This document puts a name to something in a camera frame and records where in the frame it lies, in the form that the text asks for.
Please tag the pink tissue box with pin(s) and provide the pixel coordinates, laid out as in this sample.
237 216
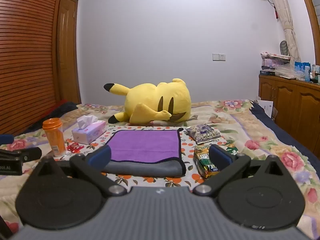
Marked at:
90 132

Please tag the blue boxes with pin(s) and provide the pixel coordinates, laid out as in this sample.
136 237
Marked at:
302 71

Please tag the wooden cabinet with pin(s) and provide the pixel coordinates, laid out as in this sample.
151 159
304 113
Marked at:
295 105

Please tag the purple towel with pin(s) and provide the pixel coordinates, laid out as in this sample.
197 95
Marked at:
142 142

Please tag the louvered wooden wardrobe door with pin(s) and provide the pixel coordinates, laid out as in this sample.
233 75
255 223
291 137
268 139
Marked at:
27 55

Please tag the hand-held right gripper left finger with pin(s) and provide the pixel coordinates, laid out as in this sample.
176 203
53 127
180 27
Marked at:
100 156

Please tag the wooden room door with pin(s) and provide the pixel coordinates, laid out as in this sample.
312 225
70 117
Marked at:
68 55

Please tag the dark blue cloth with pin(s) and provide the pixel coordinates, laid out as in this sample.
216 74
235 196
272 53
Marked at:
57 110

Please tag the red wall hanging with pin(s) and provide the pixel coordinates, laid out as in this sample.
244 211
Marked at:
276 12

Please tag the green snack packet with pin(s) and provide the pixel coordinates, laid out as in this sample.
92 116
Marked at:
201 160

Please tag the white wall switch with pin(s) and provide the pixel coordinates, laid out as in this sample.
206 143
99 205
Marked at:
219 57

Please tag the navy blue blanket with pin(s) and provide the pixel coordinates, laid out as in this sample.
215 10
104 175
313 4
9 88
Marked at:
287 135

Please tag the small fan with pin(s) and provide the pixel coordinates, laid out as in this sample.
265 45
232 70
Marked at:
284 48

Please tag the grey towel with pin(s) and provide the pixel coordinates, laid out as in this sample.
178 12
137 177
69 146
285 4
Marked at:
150 169

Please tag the yellow plush toy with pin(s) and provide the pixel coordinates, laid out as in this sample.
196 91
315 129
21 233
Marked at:
150 97

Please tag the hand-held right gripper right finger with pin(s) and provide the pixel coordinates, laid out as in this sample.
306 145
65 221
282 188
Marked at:
220 156

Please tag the cardboard box with papers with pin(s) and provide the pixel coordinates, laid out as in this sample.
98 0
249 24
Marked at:
266 107

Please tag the group of small bottles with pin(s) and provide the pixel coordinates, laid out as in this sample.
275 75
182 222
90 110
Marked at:
315 75

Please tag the purple snack packet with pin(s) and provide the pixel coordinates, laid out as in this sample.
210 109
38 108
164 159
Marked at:
203 133

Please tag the beige curtain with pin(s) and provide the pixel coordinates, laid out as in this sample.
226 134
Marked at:
285 17

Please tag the small red packet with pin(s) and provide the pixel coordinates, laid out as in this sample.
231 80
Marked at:
74 147

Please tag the pile of packages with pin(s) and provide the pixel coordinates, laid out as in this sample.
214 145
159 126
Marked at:
275 63

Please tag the orange pill bottle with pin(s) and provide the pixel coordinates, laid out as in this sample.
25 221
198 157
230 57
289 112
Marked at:
55 137

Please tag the wooden window frame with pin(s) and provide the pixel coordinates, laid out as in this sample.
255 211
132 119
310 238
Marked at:
310 12

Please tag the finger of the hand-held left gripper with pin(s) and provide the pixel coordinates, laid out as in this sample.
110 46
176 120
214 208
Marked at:
22 153
6 138

